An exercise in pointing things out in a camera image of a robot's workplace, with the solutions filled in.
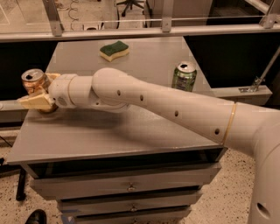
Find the green yellow sponge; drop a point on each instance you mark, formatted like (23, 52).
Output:
(114, 51)

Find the green soda can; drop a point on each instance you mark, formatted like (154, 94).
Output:
(184, 76)

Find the orange soda can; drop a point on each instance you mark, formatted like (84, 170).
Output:
(34, 80)

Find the black office chair base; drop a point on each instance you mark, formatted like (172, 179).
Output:
(129, 5)

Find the metal railing frame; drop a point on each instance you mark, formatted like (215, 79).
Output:
(66, 20)

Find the black shoe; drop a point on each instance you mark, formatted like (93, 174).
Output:
(37, 217)

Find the black stand leg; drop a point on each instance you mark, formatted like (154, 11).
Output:
(20, 195)

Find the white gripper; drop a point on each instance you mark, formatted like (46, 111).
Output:
(59, 91)

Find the grey drawer cabinet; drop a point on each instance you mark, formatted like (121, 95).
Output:
(127, 168)

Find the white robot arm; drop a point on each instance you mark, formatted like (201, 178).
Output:
(250, 129)

